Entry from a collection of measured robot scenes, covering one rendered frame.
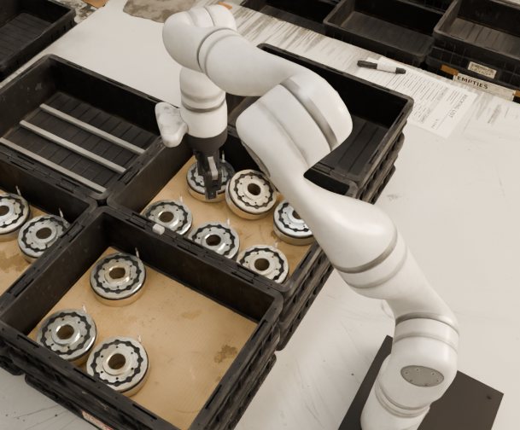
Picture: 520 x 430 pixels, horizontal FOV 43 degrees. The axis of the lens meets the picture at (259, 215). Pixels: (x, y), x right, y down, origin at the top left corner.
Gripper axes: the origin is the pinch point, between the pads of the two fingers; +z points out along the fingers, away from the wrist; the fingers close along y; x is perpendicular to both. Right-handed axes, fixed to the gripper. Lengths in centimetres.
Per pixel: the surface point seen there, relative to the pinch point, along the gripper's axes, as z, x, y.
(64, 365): 7.5, 29.3, -25.7
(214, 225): 14.4, -1.2, 0.7
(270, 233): 17.3, -12.1, -1.9
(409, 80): 30, -69, 49
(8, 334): 7.5, 37.3, -17.9
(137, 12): 30, -1, 101
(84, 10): 101, 13, 216
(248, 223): 17.3, -8.6, 1.6
